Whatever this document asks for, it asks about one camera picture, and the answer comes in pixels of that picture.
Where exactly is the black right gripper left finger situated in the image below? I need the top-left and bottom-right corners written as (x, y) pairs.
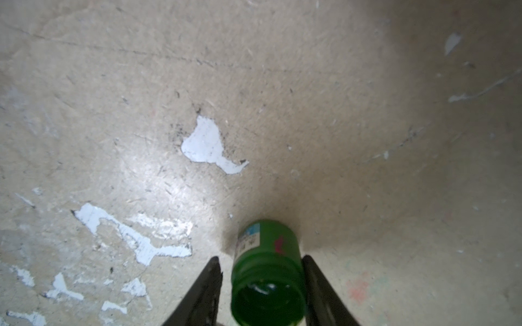
top-left (163, 256), bottom-right (223, 326)

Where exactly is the green paint jar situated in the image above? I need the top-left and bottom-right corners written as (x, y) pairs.
top-left (231, 220), bottom-right (307, 325)

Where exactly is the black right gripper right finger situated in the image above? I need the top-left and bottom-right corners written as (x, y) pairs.
top-left (302, 255), bottom-right (360, 326)

